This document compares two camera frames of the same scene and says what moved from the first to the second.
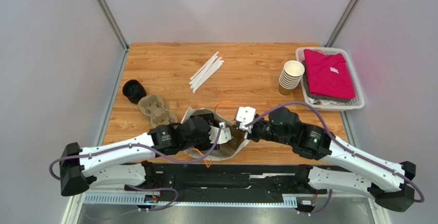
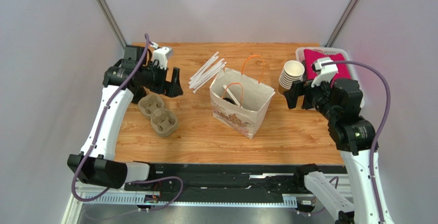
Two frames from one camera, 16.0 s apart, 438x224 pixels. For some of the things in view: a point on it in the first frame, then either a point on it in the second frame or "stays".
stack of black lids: x=133 y=90 stays
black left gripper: x=204 y=145 → x=171 y=89
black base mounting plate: x=229 y=182 stays
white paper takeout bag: x=226 y=149 → x=239 y=103
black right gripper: x=252 y=132 → x=300 y=94
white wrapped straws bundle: x=200 y=78 stays
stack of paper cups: x=290 y=77 stays
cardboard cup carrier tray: x=151 y=106 stays
